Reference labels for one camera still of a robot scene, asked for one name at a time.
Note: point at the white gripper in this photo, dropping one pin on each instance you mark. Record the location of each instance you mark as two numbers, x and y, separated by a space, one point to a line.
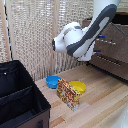
94 45

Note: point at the blue plastic bowl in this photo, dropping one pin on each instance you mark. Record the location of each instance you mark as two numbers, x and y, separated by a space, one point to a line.
52 81

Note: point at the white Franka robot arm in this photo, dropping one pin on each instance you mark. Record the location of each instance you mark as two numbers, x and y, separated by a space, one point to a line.
83 36

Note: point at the yellow plastic bowl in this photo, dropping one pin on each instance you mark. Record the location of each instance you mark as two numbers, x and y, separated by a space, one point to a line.
78 87

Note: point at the colourful printed snack box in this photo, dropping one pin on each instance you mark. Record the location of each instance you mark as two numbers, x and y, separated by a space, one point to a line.
68 95

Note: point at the beige bamboo folding screen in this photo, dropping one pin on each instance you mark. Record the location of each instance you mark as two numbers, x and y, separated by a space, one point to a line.
26 33

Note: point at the black fabric storage box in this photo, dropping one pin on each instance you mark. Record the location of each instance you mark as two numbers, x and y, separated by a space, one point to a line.
20 100

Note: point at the brown drawer cabinet black frame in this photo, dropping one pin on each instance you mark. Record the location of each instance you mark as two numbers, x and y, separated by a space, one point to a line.
113 68

